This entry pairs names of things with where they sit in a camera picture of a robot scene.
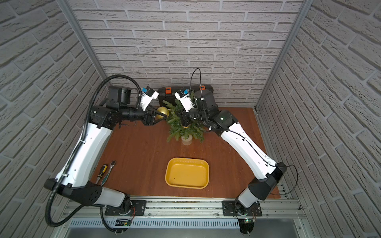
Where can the black tool case orange latches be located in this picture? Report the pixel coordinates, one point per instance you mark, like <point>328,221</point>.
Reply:
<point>168,93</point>

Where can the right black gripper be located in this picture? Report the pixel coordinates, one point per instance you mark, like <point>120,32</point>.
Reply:
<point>185,121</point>

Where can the yellow plastic tray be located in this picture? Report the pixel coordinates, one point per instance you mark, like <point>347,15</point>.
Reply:
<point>187,173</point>

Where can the white tree pot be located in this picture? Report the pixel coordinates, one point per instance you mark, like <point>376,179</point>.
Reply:
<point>187,140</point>

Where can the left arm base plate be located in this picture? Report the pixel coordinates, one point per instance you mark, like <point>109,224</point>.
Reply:
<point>128,208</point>

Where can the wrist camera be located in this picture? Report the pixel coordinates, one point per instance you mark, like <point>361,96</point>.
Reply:
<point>183,95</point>
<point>147,95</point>

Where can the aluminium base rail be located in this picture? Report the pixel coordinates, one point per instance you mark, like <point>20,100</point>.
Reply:
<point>171,212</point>

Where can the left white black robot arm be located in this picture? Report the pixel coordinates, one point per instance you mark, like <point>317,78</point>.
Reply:
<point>75,184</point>

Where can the teal handled ratchet wrench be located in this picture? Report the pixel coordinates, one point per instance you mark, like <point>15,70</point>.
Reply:
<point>112,164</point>

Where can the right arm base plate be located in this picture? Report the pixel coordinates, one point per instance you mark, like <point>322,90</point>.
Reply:
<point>234,208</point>

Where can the matte gold ball ornament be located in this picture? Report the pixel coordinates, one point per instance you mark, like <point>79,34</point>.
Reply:
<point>163,110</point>

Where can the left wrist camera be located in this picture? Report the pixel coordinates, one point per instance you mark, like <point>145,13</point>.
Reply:
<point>147,95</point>

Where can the yellow black screwdriver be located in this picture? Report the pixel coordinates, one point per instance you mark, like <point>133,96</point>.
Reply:
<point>101,173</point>

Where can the small green christmas tree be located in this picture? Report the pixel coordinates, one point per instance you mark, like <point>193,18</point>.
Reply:
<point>178,131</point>

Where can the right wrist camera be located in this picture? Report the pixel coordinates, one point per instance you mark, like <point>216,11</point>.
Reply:
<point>183,95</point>

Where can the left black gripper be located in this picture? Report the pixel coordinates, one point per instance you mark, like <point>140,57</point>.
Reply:
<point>146,116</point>

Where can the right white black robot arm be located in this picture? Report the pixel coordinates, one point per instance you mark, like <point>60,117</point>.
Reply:
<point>202,108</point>

